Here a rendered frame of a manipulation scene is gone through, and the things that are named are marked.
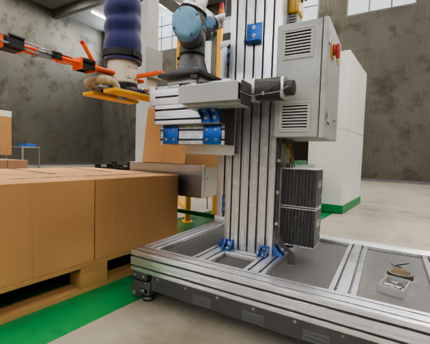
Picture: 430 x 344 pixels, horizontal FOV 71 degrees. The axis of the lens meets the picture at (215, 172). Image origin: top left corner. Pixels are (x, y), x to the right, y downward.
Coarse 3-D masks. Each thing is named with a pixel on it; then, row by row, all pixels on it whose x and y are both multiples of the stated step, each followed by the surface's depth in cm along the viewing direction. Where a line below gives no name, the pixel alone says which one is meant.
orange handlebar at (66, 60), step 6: (30, 48) 132; (36, 48) 134; (30, 54) 137; (54, 60) 146; (60, 60) 148; (66, 60) 146; (72, 60) 148; (96, 66) 160; (102, 72) 168; (108, 72) 167; (114, 72) 169; (150, 72) 170; (156, 72) 167; (162, 72) 168; (138, 78) 184
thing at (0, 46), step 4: (0, 36) 123; (4, 36) 124; (0, 44) 123; (4, 44) 124; (0, 48) 126; (4, 48) 126; (8, 48) 126; (12, 48) 126; (16, 48) 128; (8, 52) 131; (12, 52) 130; (16, 52) 130; (20, 52) 130
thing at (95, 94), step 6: (102, 90) 177; (90, 96) 174; (96, 96) 174; (102, 96) 174; (108, 96) 176; (114, 96) 179; (120, 102) 194; (126, 102) 193; (132, 102) 193; (138, 102) 195
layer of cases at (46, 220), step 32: (0, 192) 113; (32, 192) 122; (64, 192) 133; (96, 192) 146; (128, 192) 162; (160, 192) 182; (0, 224) 113; (32, 224) 123; (64, 224) 134; (96, 224) 147; (128, 224) 163; (160, 224) 183; (0, 256) 114; (32, 256) 123; (64, 256) 135; (96, 256) 148
